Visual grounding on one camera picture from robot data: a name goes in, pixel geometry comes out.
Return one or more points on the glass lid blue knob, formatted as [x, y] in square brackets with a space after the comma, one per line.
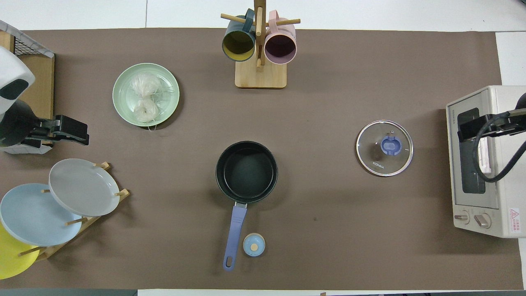
[384, 160]

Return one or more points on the wooden mug tree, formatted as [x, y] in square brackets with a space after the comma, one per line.
[261, 76]

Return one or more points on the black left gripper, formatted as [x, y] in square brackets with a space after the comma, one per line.
[70, 131]

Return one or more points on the yellow plate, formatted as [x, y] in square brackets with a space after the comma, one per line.
[12, 259]

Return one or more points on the clear plastic bag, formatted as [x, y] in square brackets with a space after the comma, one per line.
[146, 107]

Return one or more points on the grey crumpled bag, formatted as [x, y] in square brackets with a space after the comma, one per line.
[28, 149]

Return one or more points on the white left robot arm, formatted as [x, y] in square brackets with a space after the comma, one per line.
[12, 70]

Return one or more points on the pink mug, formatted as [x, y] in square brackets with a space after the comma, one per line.
[280, 48]

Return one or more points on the grey plate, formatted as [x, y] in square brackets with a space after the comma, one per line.
[82, 187]

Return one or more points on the dark teal mug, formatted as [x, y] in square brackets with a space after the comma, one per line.
[238, 45]

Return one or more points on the light blue plate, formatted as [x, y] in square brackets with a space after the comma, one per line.
[33, 218]

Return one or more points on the light green plate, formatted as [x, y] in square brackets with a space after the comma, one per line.
[123, 94]

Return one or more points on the wooden shelf boards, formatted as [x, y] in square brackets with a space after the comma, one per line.
[41, 82]

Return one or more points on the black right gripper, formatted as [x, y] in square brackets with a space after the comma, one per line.
[466, 127]

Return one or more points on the wooden plate rack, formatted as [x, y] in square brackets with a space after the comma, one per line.
[88, 224]

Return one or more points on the brown table mat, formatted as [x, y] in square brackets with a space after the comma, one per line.
[328, 230]

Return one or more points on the beige toaster oven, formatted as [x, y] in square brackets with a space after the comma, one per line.
[503, 172]

